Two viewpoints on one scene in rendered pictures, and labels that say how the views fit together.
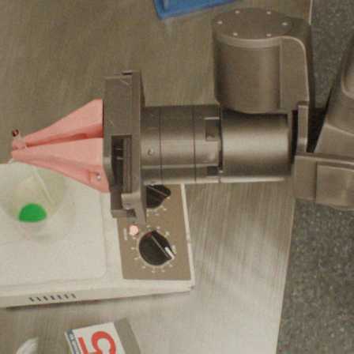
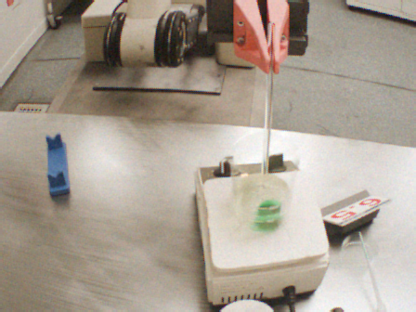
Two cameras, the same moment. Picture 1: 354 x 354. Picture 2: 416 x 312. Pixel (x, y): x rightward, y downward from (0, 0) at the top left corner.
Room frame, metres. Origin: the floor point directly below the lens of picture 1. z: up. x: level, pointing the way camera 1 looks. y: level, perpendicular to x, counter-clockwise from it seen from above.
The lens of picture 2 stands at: (0.32, 0.44, 1.23)
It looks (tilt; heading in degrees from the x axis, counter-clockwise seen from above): 44 degrees down; 266
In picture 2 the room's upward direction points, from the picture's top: 1 degrees counter-clockwise
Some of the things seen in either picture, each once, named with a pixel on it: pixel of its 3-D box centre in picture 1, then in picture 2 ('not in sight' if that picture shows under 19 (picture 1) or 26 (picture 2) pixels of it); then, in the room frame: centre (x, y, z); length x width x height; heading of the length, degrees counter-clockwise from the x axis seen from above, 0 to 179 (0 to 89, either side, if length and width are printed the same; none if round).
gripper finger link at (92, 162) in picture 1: (72, 136); (253, 39); (0.25, 0.08, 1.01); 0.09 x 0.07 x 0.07; 86
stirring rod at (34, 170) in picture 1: (37, 175); (268, 116); (0.24, 0.11, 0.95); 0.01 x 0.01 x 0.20; 2
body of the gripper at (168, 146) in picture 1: (168, 144); (255, 8); (0.24, 0.00, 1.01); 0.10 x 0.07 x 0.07; 176
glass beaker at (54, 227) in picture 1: (39, 198); (260, 187); (0.25, 0.13, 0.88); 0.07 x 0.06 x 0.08; 174
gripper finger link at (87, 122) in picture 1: (72, 160); (275, 40); (0.23, 0.08, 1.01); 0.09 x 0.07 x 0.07; 86
